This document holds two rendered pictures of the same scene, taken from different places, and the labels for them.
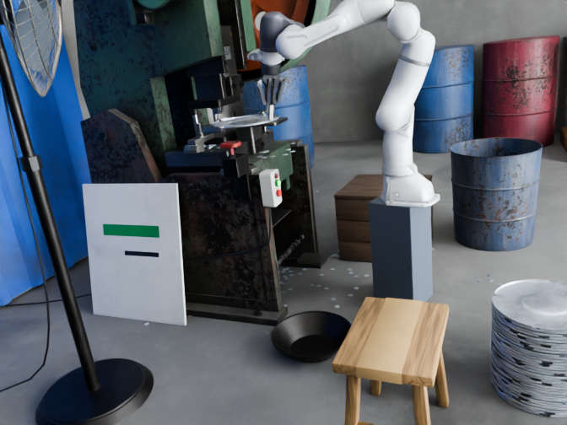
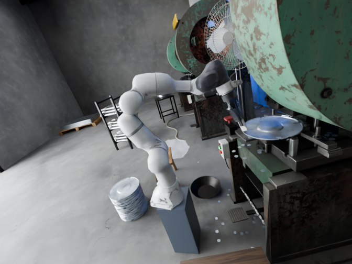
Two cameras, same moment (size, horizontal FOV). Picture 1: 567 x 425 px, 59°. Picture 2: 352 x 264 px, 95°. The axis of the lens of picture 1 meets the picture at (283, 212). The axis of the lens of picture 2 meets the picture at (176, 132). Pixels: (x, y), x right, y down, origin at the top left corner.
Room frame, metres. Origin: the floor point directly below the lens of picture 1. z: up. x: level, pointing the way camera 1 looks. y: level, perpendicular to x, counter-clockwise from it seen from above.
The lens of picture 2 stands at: (2.66, -0.66, 1.24)
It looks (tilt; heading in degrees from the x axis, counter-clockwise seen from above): 23 degrees down; 156
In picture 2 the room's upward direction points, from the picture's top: 16 degrees counter-clockwise
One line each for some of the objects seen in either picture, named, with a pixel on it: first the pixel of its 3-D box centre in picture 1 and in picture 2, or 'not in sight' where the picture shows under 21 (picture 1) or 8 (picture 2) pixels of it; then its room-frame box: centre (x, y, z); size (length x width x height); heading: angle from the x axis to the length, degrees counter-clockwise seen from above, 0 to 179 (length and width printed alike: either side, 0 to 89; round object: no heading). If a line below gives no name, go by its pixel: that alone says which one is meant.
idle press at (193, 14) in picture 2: not in sight; (230, 72); (0.79, 1.29, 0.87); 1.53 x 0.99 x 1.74; 63
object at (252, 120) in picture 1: (245, 121); (269, 126); (2.15, 0.12, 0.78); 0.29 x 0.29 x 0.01
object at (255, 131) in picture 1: (256, 136); (261, 139); (2.13, 0.07, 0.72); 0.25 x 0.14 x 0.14; 65
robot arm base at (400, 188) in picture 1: (408, 181); (164, 189); (1.85, -0.49, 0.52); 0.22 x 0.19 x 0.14; 48
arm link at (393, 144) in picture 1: (398, 129); (161, 168); (1.91, -0.48, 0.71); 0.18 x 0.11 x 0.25; 152
